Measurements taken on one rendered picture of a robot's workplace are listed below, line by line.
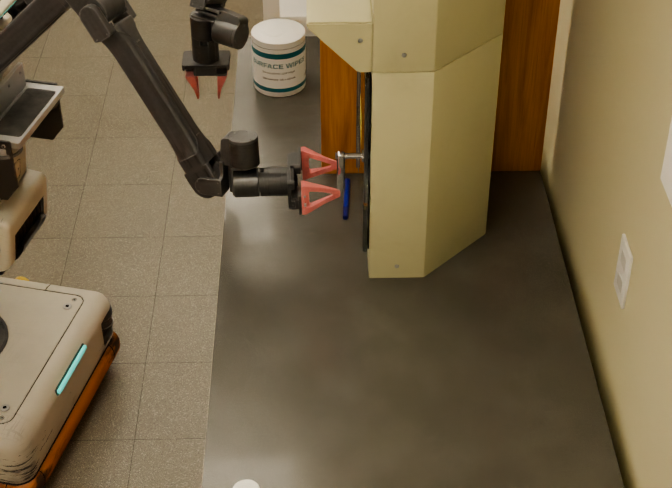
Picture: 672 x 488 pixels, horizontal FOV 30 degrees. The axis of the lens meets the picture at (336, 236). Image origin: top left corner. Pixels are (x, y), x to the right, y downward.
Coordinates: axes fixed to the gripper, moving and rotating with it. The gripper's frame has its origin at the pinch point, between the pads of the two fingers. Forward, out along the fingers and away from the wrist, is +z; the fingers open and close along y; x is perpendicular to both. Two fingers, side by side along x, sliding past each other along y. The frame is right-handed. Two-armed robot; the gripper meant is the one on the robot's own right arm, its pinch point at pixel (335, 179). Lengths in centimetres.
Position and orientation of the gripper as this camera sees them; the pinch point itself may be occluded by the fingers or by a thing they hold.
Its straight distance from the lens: 242.5
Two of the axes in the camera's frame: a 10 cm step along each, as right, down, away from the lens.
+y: -0.2, -6.0, 8.0
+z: 10.0, -0.4, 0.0
